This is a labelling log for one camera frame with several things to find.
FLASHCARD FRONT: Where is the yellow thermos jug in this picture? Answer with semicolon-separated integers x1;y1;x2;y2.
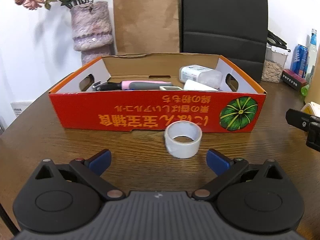
304;62;320;105

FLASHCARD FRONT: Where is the white tape roll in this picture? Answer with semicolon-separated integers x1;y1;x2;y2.
164;121;202;159

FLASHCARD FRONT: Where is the white booklet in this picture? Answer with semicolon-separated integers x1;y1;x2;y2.
10;102;33;117

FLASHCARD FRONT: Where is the pink handled grooming comb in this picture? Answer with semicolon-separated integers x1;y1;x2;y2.
92;80;173;92

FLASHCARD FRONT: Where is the mottled pink ceramic vase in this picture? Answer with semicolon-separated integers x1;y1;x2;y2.
70;1;113;65

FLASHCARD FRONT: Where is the white spray bottle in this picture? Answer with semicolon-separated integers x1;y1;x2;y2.
183;79;218;92

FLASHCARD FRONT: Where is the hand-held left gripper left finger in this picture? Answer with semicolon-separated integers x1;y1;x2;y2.
35;149;125;200

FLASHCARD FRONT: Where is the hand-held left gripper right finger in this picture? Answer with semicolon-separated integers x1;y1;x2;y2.
191;149;283;200

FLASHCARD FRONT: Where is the dark red flat box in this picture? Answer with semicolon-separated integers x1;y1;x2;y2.
281;69;308;91

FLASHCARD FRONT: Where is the black paper bag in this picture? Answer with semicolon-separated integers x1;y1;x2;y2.
180;0;268;83

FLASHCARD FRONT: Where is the clear container of seeds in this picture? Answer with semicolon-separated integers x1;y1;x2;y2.
261;30;288;83

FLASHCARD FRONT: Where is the blue drink can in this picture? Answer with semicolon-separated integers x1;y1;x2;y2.
290;44;308;78

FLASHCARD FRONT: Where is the clear bottle with blue cap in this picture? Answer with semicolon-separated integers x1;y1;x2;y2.
306;29;318;80

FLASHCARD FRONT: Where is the red cardboard box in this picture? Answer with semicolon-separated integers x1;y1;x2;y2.
48;52;267;133

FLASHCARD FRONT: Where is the white plastic wipes pack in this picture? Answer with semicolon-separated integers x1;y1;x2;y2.
179;65;223;87

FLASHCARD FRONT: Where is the brown paper bag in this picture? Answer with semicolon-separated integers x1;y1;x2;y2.
113;0;181;55

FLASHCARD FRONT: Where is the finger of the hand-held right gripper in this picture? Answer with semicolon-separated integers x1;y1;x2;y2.
286;108;320;152

